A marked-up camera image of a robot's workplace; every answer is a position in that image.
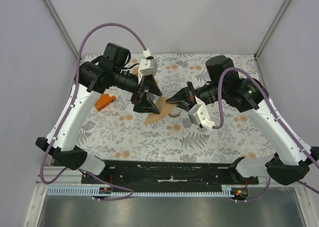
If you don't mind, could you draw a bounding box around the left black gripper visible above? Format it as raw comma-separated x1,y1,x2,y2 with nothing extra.
113,67,162,114

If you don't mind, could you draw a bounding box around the glass cup with brown band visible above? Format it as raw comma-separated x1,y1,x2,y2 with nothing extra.
165,109,182,125

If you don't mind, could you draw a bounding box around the brown paper coffee filter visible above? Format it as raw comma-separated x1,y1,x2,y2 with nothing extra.
131,65,139,75

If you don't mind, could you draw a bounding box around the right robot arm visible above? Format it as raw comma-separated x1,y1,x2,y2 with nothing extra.
166,55,319,185

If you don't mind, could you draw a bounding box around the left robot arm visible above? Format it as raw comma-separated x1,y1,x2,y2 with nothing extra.
35,43,162,184

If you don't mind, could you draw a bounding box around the orange coffee filter pack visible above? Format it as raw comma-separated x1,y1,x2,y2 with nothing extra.
94,94,116,112

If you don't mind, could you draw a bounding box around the floral tablecloth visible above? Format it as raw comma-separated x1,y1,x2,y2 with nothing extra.
76,54,275,163

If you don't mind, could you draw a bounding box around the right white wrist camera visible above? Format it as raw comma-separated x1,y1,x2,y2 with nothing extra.
188,97,215,130

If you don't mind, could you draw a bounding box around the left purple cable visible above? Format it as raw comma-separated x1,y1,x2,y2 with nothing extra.
39,23,134,202

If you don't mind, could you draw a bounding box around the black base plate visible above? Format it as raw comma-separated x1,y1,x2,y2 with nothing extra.
81,158,259,193

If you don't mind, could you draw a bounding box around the white slotted cable duct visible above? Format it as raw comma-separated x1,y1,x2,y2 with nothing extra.
46,186,246,199

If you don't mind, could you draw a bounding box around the left aluminium frame post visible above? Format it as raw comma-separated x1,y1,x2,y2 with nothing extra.
42,0,78,59

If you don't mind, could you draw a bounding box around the aluminium frame post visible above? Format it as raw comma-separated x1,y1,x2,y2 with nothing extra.
254,0,293,60
42,0,78,59

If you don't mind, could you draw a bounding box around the right aluminium frame post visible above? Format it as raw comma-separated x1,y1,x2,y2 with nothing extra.
254,0,293,60

